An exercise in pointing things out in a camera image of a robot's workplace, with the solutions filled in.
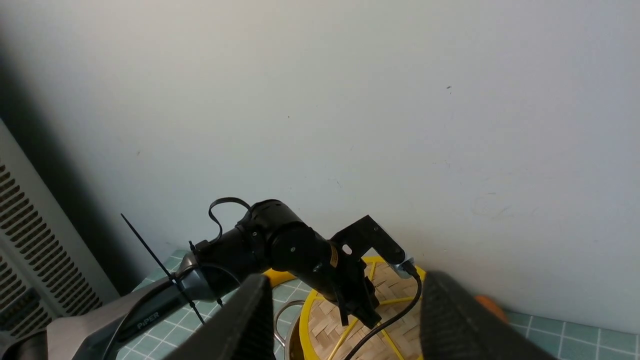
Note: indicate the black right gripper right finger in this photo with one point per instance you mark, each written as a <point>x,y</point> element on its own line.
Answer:
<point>455,326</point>

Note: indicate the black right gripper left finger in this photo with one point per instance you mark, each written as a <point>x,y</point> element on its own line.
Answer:
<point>243,329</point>

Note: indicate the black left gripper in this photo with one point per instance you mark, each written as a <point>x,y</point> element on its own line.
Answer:
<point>340,279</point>

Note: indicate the yellow-rimmed woven steamer lid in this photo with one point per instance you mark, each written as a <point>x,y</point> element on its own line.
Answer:
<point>323,336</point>

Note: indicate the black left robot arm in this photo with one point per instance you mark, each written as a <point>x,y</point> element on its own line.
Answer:
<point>269,236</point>

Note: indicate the stainless steel pot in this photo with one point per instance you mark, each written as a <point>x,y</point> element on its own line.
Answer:
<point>286,322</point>

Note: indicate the brown bread roll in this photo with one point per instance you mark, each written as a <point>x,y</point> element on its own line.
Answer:
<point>493,307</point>

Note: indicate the green checkered tablecloth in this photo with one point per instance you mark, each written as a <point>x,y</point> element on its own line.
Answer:
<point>565,340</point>

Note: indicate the white perforated radiator panel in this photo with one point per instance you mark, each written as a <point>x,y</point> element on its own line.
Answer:
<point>46,269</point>

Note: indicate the black cable tie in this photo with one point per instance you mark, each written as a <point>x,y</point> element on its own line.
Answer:
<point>165,270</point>

